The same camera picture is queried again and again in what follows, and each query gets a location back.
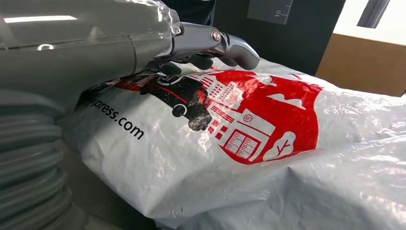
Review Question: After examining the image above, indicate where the white red-print courier bag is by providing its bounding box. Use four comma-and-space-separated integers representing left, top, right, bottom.
58, 58, 406, 230

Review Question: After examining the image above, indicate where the black inbound scanner machine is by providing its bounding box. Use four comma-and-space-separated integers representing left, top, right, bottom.
57, 0, 346, 230

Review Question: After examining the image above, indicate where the brown cardboard box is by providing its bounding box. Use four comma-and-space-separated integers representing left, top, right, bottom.
316, 33, 406, 97

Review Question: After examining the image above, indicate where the black yellow ruler label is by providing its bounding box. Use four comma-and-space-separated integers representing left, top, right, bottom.
247, 0, 294, 25

